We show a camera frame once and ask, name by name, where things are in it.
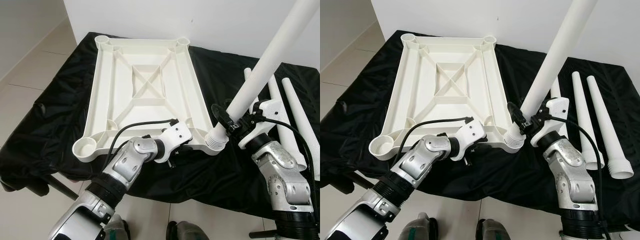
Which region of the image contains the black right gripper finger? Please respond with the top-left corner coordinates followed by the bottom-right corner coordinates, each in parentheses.
top-left (507, 101), bottom-right (526, 134)
top-left (212, 103), bottom-right (236, 129)

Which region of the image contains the grey robot right leg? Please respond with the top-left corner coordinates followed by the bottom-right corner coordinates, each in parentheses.
top-left (166, 220), bottom-right (211, 240)
top-left (475, 218), bottom-right (512, 240)

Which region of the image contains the white plastic children table top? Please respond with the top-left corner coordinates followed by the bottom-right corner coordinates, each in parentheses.
top-left (72, 34), bottom-right (233, 162)
top-left (369, 33), bottom-right (527, 162)

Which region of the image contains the black table cloth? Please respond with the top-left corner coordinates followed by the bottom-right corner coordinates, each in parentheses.
top-left (0, 31), bottom-right (321, 221)
top-left (320, 29), bottom-right (640, 226)

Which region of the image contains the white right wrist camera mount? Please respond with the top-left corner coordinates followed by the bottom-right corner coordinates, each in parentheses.
top-left (530, 97), bottom-right (571, 148)
top-left (238, 98), bottom-right (277, 150)

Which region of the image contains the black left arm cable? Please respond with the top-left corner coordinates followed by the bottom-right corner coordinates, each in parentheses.
top-left (400, 116), bottom-right (475, 168)
top-left (102, 119), bottom-right (180, 168)

